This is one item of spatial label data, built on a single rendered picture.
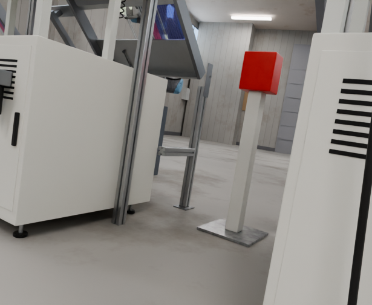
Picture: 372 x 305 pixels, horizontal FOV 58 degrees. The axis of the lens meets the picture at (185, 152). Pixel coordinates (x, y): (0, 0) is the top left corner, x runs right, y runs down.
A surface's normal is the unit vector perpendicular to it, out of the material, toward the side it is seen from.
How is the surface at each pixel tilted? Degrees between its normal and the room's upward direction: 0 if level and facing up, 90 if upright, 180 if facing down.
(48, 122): 90
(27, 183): 90
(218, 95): 90
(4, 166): 90
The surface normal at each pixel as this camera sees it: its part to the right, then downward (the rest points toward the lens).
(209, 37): -0.38, 0.02
